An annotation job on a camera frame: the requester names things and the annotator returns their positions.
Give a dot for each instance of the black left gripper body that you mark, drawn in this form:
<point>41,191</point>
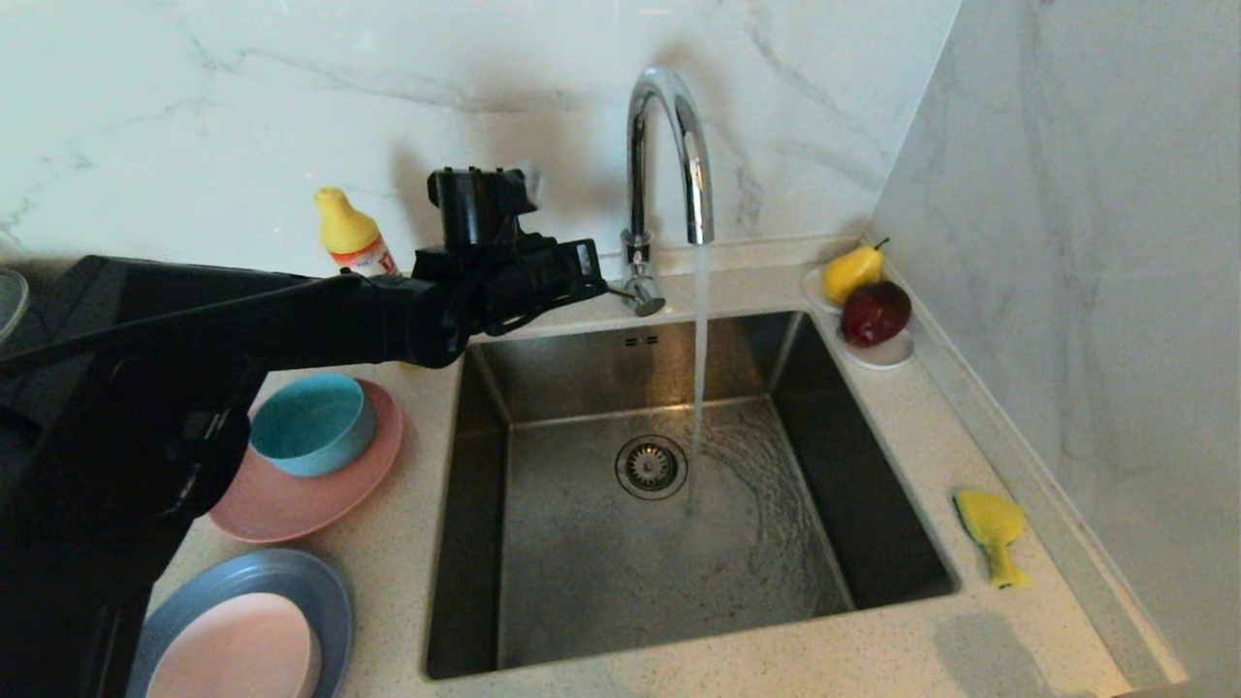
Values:
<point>524,281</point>

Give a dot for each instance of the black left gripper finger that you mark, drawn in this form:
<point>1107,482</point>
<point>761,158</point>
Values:
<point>601,286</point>
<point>600,257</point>

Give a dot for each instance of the chrome gooseneck faucet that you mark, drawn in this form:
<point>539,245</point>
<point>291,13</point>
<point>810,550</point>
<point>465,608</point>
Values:
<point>637,194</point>

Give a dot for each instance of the yellow-capped orange dish soap bottle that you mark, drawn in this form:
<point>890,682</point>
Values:
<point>347,233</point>

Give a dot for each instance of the teal bowl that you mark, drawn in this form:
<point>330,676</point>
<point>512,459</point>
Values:
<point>312,422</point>

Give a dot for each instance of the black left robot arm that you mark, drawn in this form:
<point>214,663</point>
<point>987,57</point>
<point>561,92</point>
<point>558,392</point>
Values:
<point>145,436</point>

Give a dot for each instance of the stainless steel sink basin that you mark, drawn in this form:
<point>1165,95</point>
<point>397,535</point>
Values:
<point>601,582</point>

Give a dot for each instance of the round metal drain strainer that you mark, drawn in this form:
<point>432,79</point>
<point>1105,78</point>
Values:
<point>652,467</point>

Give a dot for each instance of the yellow pear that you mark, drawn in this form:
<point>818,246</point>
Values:
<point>850,274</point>

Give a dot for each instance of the dark red apple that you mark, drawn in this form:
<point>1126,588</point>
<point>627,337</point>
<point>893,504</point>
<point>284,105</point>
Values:
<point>875,313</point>

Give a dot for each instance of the small white fruit dish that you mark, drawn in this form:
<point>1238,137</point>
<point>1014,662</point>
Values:
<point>884,359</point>

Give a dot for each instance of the large pink plate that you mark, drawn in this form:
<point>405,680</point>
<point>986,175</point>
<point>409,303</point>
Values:
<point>320,509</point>

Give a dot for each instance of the large blue-grey plate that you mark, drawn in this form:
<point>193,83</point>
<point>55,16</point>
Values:
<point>325,586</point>

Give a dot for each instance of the pink bowl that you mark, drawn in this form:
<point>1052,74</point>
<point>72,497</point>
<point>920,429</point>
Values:
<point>242,650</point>

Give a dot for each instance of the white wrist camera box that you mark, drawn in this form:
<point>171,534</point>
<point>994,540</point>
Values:
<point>533,182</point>

